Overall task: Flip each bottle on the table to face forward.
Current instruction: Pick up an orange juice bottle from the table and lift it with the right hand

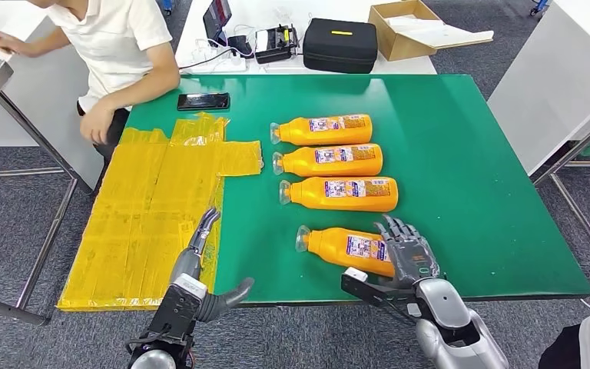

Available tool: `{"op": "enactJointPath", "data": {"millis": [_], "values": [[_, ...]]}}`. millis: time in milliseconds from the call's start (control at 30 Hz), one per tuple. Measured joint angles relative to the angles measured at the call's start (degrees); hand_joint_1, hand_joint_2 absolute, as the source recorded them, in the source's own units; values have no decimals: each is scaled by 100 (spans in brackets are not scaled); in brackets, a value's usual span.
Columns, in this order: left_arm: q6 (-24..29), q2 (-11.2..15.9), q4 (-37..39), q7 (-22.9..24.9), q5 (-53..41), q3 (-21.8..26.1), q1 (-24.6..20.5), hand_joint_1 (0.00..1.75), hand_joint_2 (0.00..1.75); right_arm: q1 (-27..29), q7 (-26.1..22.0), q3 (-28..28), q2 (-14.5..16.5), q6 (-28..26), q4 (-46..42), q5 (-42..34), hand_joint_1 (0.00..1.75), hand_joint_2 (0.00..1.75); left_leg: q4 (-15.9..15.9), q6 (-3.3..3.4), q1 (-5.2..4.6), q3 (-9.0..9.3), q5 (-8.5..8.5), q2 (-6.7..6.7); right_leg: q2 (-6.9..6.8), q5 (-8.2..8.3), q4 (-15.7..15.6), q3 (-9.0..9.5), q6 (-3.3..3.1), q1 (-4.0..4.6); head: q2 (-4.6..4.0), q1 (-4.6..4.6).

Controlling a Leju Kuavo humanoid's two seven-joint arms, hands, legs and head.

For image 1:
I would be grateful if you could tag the black charger device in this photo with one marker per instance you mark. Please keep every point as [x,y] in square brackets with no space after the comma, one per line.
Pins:
[274,46]

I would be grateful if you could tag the black smartphone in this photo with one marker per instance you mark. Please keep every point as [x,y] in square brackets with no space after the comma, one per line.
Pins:
[203,101]

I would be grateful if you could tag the black power adapter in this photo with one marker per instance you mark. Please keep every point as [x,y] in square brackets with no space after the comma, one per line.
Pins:
[240,46]

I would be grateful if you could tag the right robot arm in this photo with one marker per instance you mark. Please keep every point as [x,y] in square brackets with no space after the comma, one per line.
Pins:
[447,305]

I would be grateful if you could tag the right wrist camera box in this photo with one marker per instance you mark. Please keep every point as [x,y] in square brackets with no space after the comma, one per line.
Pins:
[361,287]

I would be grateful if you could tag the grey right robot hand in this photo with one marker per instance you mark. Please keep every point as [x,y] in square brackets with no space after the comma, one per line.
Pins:
[409,254]

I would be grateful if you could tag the person's left hand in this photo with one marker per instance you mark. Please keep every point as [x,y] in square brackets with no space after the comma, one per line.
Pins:
[97,122]

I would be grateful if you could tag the white paper sheet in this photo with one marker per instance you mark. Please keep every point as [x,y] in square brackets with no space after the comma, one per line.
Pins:
[442,33]

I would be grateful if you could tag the black tablet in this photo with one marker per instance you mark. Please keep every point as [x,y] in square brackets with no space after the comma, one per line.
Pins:
[216,23]

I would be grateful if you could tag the yellow taped mat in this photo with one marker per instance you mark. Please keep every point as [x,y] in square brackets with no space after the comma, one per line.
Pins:
[137,203]

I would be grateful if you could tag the white table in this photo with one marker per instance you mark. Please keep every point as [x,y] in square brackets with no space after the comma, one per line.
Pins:
[264,10]

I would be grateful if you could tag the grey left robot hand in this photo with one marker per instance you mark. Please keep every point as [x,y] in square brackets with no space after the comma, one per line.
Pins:
[185,262]

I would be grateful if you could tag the black carrying case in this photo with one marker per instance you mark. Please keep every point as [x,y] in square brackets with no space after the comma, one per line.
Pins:
[341,48]

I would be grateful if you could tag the white power strip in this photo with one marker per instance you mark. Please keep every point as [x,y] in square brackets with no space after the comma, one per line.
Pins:
[229,64]

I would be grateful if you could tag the person's right hand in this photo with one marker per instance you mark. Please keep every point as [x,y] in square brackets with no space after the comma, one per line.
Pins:
[11,45]

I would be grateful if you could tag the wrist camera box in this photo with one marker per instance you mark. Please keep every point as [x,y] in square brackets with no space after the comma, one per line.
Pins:
[178,310]
[361,287]

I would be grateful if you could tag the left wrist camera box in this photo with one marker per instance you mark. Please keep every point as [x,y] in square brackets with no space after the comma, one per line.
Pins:
[178,310]

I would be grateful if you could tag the orange detergent bottle clear cap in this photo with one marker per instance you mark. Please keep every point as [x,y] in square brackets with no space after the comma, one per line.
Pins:
[346,201]
[330,244]
[325,133]
[335,165]

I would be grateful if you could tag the open cardboard box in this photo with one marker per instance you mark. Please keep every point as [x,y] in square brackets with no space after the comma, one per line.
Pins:
[397,48]

